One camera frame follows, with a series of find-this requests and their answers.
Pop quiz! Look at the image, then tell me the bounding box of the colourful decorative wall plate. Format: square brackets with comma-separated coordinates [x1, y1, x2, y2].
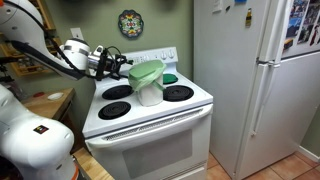
[118, 9, 145, 39]

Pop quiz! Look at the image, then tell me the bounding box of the white wall switch plate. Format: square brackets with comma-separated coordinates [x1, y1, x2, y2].
[69, 27, 85, 42]

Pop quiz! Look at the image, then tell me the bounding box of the white refrigerator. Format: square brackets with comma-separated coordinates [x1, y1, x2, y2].
[193, 0, 320, 180]

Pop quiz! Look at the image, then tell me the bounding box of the wooden kitchen cart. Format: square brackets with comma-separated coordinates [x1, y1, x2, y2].
[21, 87, 84, 153]

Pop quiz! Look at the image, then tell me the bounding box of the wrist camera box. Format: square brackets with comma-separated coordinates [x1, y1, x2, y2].
[92, 44, 105, 58]

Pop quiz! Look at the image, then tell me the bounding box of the black coil burner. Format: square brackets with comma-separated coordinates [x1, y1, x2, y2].
[163, 84, 195, 103]
[97, 101, 132, 121]
[101, 84, 135, 101]

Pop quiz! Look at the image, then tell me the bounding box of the black metal mount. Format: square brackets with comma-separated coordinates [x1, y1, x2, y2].
[0, 55, 18, 66]

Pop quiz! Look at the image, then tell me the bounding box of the yellow black bottle magnet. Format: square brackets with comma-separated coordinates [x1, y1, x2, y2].
[245, 8, 253, 28]

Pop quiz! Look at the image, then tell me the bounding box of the white stove drawer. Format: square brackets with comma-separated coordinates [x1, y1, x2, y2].
[161, 159, 208, 180]

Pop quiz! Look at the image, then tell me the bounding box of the white oven door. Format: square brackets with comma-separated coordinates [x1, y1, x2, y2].
[84, 103, 214, 180]

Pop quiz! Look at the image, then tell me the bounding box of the white freezer door handle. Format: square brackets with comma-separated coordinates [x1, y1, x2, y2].
[258, 0, 288, 64]

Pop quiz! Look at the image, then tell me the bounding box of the small white bowl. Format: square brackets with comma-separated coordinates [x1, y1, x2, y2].
[47, 92, 64, 102]

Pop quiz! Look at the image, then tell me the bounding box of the white paper sheet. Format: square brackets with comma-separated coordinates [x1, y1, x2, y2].
[212, 0, 224, 14]

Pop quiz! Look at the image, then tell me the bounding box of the white baseboard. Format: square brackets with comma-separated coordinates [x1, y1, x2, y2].
[297, 145, 320, 164]

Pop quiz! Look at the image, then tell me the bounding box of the small yellow black magnet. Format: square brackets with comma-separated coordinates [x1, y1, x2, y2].
[283, 37, 295, 51]

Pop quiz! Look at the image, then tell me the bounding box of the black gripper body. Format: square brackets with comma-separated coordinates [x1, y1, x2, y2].
[97, 48, 118, 81]

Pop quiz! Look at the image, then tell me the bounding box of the white electric stove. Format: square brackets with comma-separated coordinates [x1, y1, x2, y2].
[82, 46, 214, 180]

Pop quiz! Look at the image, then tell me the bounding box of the white fridge door handle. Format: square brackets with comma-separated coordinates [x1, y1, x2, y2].
[249, 61, 281, 138]

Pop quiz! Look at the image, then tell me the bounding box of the dark green round pad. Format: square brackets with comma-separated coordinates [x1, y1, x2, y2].
[162, 73, 179, 85]

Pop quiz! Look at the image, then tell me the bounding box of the wooden spice rack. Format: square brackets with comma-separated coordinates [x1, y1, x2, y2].
[0, 0, 64, 78]

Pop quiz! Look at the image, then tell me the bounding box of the colour photo print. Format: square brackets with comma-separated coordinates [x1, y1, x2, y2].
[309, 24, 320, 47]
[290, 0, 309, 19]
[297, 24, 314, 45]
[285, 16, 304, 39]
[303, 3, 320, 26]

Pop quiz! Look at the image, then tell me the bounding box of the green cloth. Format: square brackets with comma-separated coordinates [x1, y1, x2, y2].
[128, 69, 167, 93]

